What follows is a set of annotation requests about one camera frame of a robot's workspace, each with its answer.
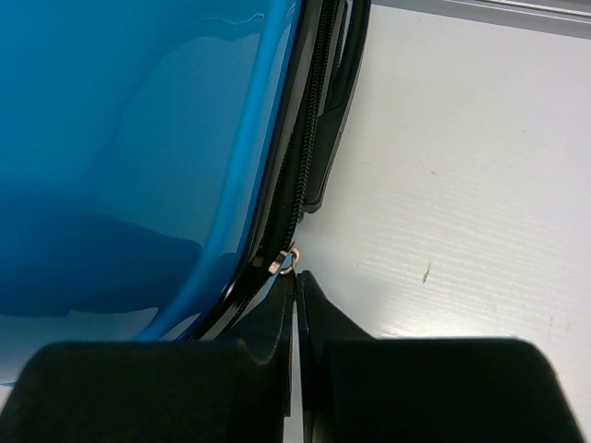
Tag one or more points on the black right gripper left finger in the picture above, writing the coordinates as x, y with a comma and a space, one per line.
235, 388

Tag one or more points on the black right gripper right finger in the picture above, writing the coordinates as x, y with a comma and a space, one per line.
357, 388

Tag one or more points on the blue suitcase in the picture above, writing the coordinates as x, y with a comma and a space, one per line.
157, 156

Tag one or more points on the aluminium table frame rail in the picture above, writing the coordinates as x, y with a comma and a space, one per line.
569, 18

